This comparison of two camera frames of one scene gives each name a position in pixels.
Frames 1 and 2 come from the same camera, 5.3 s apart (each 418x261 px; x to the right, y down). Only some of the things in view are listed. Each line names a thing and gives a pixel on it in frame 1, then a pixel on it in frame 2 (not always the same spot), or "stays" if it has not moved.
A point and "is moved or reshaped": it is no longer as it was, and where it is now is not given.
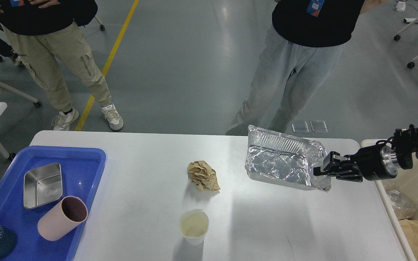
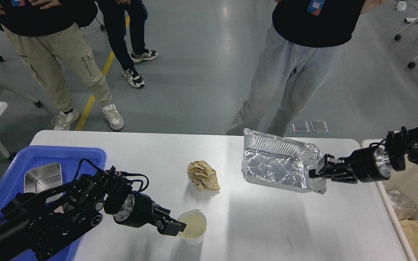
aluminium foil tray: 275,157 is moved or reshaped
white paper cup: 193,224 stays
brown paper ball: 203,175 stays
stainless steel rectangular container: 42,185 stays
